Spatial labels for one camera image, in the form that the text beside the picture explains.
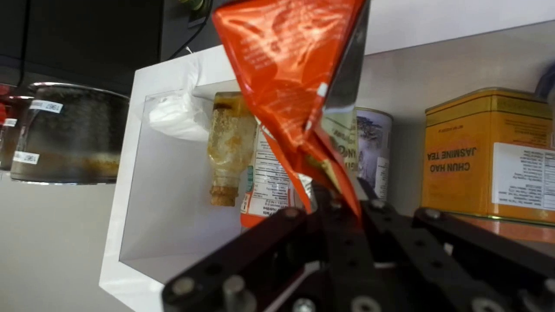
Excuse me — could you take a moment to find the dark coffee packet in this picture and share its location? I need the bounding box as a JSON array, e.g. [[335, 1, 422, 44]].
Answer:
[[239, 128, 312, 228]]

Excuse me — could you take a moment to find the silver can on shelf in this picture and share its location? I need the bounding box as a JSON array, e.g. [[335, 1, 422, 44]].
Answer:
[[356, 109, 392, 199]]

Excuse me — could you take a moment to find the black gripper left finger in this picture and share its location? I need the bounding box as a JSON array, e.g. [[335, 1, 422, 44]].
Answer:
[[161, 185, 371, 312]]

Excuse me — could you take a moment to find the orange snack packet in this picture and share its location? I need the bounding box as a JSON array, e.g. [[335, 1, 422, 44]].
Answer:
[[212, 0, 368, 213]]

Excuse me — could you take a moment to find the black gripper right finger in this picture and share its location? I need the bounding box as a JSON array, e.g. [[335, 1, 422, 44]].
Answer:
[[361, 199, 555, 312]]

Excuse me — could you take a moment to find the white plastic bag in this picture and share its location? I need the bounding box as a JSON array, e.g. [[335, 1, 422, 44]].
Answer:
[[141, 60, 212, 142]]

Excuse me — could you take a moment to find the yellow tea tin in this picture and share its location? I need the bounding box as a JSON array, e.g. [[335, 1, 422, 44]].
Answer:
[[422, 88, 555, 225]]

